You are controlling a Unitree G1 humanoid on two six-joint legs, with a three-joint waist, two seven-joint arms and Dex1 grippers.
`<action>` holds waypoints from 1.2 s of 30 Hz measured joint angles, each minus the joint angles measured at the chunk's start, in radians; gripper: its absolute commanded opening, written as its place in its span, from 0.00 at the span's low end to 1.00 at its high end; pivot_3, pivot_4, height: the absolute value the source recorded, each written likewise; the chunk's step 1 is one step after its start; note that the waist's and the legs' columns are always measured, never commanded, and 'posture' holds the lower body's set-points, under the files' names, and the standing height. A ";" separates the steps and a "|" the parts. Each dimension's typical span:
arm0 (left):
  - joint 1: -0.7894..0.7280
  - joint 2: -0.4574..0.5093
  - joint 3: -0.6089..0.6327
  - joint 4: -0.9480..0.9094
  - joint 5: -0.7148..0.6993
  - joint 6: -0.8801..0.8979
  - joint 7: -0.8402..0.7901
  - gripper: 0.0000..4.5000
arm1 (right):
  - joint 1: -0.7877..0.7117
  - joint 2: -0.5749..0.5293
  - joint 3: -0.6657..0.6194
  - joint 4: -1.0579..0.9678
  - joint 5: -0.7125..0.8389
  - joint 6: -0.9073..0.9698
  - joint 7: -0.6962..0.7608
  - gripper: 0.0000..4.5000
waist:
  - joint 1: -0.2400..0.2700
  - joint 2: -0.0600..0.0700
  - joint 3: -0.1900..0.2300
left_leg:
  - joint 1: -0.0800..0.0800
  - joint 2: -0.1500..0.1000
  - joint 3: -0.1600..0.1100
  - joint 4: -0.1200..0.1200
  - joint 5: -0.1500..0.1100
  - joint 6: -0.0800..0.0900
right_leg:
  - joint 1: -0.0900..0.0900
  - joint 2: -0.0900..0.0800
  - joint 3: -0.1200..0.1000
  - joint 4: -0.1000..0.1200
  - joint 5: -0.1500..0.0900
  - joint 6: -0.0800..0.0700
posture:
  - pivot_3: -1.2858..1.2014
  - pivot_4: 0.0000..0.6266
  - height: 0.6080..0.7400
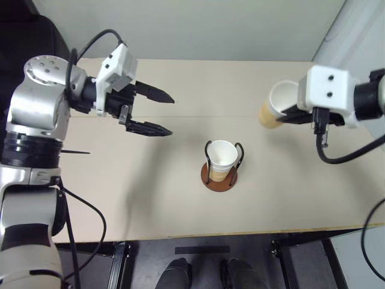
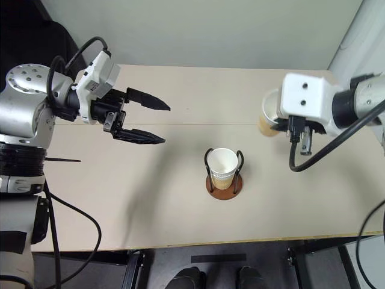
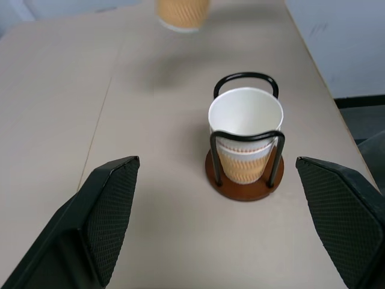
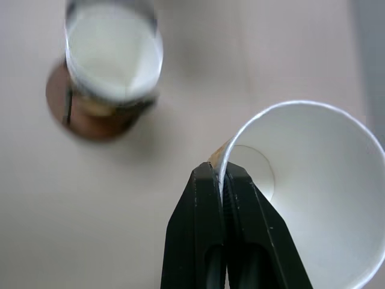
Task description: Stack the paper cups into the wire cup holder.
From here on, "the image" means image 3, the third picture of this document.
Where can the brown ripple paper cup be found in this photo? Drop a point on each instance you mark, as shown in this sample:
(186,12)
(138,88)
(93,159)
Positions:
(246,114)
(183,13)
(240,168)

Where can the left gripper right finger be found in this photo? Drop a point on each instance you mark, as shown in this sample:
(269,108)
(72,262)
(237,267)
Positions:
(349,216)

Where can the black metal table leg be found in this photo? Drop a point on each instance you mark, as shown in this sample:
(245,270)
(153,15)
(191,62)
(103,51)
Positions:
(361,103)

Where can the dark rounded shape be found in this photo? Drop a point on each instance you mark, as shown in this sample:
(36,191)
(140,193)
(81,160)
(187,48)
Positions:
(374,162)

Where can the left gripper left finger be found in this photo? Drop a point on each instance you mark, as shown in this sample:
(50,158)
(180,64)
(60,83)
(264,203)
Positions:
(75,228)

